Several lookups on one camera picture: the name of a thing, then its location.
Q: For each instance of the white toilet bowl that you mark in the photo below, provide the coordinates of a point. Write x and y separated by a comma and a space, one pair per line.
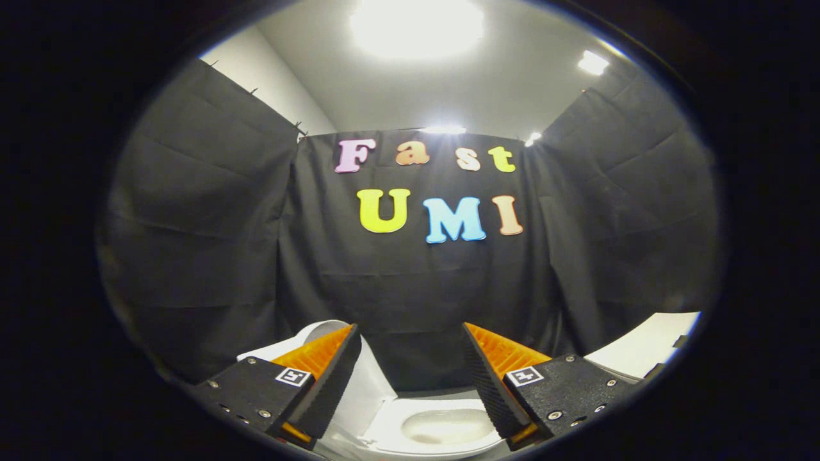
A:
442, 428

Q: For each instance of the large round ceiling light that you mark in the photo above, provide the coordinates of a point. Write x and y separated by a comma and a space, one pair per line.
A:
416, 25

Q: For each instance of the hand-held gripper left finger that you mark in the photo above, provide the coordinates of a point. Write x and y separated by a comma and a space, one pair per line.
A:
333, 384

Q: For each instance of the grey drawer cabinet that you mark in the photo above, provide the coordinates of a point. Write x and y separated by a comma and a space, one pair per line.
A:
640, 349

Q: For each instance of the black backdrop cloth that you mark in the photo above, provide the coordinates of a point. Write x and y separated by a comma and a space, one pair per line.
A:
410, 288

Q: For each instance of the small ceiling light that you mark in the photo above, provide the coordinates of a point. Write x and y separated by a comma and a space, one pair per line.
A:
593, 63
532, 138
443, 129

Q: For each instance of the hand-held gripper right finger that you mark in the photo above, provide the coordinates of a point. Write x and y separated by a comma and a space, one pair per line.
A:
490, 384

